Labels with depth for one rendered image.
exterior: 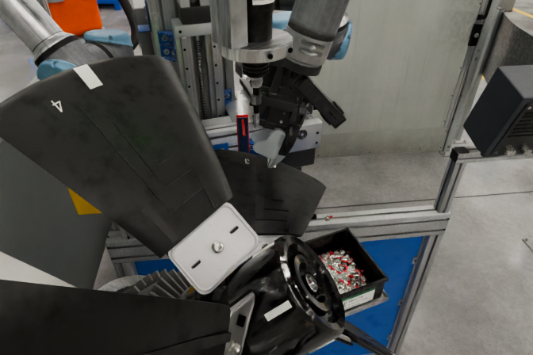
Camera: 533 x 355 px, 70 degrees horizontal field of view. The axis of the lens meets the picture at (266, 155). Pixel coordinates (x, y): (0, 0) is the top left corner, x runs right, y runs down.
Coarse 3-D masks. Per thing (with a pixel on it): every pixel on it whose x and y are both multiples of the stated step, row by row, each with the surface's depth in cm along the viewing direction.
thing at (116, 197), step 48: (48, 96) 41; (96, 96) 43; (144, 96) 46; (48, 144) 39; (96, 144) 41; (144, 144) 43; (192, 144) 46; (96, 192) 40; (144, 192) 42; (192, 192) 43; (144, 240) 41
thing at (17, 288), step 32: (0, 288) 16; (32, 288) 17; (64, 288) 19; (0, 320) 16; (32, 320) 17; (64, 320) 18; (96, 320) 20; (128, 320) 22; (160, 320) 24; (192, 320) 27; (224, 320) 31; (0, 352) 16; (32, 352) 17; (64, 352) 18; (96, 352) 20; (128, 352) 22; (160, 352) 24; (192, 352) 27
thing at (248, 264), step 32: (256, 256) 42; (288, 256) 43; (192, 288) 44; (224, 288) 46; (256, 288) 39; (288, 288) 37; (320, 288) 44; (256, 320) 38; (288, 320) 37; (320, 320) 37; (256, 352) 39; (288, 352) 38
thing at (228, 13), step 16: (224, 0) 31; (240, 0) 31; (224, 16) 32; (240, 16) 32; (224, 32) 32; (240, 32) 32; (272, 32) 37; (224, 48) 34; (240, 48) 33; (256, 48) 33; (272, 48) 33; (288, 48) 34
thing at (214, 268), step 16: (224, 208) 44; (208, 224) 43; (224, 224) 44; (240, 224) 44; (192, 240) 42; (208, 240) 43; (224, 240) 43; (240, 240) 44; (256, 240) 44; (176, 256) 41; (192, 256) 42; (208, 256) 42; (224, 256) 43; (240, 256) 43; (192, 272) 41; (208, 272) 42; (224, 272) 42; (208, 288) 41
